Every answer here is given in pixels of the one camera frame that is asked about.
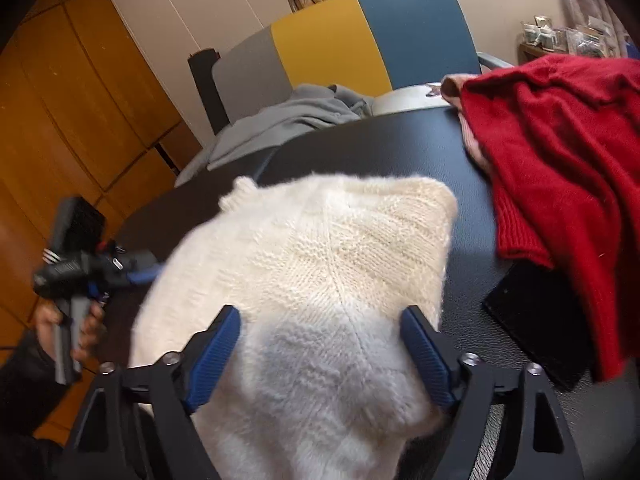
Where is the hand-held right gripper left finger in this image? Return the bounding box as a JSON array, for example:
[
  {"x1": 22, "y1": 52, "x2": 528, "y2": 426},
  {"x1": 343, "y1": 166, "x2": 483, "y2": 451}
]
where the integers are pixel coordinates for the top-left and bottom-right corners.
[{"x1": 65, "y1": 305, "x2": 242, "y2": 480}]

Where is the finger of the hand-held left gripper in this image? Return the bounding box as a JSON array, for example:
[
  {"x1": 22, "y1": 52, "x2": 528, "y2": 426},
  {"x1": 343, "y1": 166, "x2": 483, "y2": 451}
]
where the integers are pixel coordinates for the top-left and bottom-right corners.
[{"x1": 125, "y1": 263, "x2": 164, "y2": 288}]

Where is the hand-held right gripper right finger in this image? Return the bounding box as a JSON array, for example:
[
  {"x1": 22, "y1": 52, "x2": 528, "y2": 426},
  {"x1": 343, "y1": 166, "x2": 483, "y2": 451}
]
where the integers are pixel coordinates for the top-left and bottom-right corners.
[{"x1": 399, "y1": 305, "x2": 586, "y2": 480}]

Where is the cream knit sweater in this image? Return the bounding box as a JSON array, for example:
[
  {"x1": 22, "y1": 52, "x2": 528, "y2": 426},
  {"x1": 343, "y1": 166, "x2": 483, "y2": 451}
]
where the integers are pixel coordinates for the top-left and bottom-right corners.
[{"x1": 127, "y1": 172, "x2": 460, "y2": 480}]

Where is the person's left forearm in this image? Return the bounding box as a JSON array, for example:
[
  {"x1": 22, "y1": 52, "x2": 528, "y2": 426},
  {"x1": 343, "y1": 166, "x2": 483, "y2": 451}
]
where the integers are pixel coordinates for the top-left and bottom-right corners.
[{"x1": 0, "y1": 330, "x2": 71, "y2": 442}]

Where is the person's left hand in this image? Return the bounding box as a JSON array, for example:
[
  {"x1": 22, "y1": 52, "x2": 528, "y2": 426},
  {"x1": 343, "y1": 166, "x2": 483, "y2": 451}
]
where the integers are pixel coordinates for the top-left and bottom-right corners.
[{"x1": 32, "y1": 302, "x2": 108, "y2": 364}]

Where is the black flat pad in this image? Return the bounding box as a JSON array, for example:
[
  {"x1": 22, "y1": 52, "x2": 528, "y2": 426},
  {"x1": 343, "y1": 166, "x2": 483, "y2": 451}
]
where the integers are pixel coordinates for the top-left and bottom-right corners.
[{"x1": 481, "y1": 260, "x2": 598, "y2": 391}]

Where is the wooden wardrobe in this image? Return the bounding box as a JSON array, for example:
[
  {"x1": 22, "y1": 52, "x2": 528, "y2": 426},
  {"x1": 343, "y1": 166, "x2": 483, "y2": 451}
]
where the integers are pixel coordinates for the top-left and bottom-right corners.
[{"x1": 0, "y1": 0, "x2": 203, "y2": 431}]

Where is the black upright board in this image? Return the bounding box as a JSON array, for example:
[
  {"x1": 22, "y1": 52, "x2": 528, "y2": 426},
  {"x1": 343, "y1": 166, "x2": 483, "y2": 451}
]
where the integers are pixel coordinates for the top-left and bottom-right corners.
[{"x1": 188, "y1": 50, "x2": 233, "y2": 136}]

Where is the grey fleece garment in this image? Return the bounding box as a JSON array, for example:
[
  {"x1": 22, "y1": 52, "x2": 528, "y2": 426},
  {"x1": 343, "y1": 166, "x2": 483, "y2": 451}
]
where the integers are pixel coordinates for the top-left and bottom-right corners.
[{"x1": 175, "y1": 84, "x2": 376, "y2": 188}]

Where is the pink knit garment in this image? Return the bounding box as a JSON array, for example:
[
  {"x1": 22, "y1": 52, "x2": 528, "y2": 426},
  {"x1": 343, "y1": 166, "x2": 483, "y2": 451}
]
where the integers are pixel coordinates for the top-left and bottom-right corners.
[{"x1": 442, "y1": 74, "x2": 497, "y2": 173}]

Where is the red knit sweater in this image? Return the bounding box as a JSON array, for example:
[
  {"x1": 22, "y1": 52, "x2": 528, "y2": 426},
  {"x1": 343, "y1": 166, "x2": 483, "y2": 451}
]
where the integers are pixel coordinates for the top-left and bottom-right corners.
[{"x1": 457, "y1": 55, "x2": 640, "y2": 383}]

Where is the white deer print pillow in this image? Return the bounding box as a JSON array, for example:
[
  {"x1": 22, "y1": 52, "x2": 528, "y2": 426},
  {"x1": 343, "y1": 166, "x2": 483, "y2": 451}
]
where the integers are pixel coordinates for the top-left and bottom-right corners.
[{"x1": 372, "y1": 82, "x2": 453, "y2": 117}]

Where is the grey yellow blue armchair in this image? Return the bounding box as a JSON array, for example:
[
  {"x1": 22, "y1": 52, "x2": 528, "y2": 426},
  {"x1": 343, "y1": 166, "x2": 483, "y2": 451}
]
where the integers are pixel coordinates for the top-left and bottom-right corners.
[{"x1": 212, "y1": 0, "x2": 516, "y2": 136}]

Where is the wooden desk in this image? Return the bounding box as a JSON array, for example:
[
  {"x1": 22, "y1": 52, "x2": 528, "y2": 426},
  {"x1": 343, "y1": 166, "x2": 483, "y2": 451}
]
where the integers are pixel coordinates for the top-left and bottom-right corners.
[{"x1": 517, "y1": 42, "x2": 552, "y2": 67}]

